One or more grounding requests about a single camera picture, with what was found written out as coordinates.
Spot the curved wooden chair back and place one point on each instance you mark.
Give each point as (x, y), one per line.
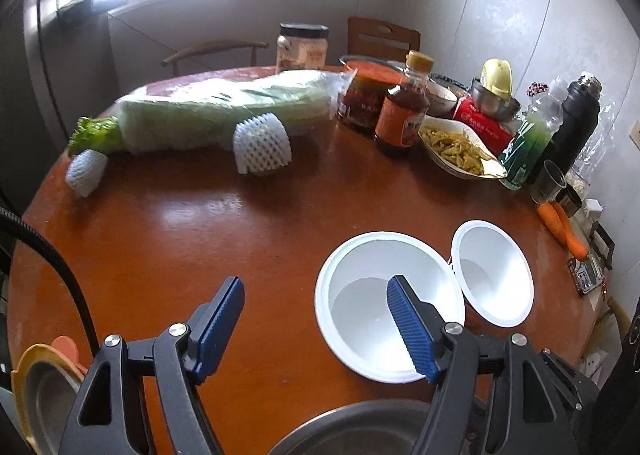
(215, 49)

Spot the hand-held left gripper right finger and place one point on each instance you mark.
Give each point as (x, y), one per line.
(410, 330)

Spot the white paper bowl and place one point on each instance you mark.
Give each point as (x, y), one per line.
(360, 285)
(495, 260)

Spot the wooden chair with slot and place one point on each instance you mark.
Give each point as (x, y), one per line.
(365, 40)

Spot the shallow steel dish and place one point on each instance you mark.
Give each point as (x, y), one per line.
(47, 395)

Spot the orange-label sauce bottle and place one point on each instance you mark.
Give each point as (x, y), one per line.
(400, 120)

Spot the white dish of food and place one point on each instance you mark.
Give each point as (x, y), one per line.
(455, 145)

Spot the black thermos flask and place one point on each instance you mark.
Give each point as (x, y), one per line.
(575, 120)

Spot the green lettuce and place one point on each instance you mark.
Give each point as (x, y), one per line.
(95, 132)

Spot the red-lidded chili sauce jar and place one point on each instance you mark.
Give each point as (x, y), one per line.
(362, 100)

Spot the grey refrigerator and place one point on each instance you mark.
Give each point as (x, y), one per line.
(55, 65)

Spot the clear plastic bag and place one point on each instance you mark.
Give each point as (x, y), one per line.
(610, 135)

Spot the green liquid plastic bottle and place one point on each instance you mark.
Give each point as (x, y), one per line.
(527, 145)

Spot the large foam-netted fruit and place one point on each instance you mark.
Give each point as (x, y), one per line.
(262, 145)

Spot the white charger plug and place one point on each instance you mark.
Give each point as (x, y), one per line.
(595, 207)

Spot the orange carrot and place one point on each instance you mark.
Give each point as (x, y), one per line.
(550, 217)
(575, 240)

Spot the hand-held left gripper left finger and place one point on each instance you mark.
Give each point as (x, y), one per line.
(220, 330)

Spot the red cardboard box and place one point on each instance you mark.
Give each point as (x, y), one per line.
(480, 122)

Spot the black-lidded clear jar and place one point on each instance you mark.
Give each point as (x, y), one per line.
(302, 52)

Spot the small steel bowl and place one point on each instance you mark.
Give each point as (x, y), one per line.
(492, 105)

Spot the black metal frame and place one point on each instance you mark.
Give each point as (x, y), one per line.
(597, 235)

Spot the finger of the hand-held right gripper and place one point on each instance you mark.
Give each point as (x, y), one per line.
(570, 385)

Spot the large steel bowl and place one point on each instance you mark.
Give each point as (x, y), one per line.
(350, 430)

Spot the wrapped napa cabbage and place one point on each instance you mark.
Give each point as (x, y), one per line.
(210, 110)

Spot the yellow plastic cup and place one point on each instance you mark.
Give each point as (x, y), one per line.
(497, 75)

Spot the white ceramic bowl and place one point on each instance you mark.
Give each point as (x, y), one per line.
(442, 97)

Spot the small steel cup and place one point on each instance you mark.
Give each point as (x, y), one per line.
(570, 202)

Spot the small foam-netted fruit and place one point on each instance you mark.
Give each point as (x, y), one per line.
(85, 175)

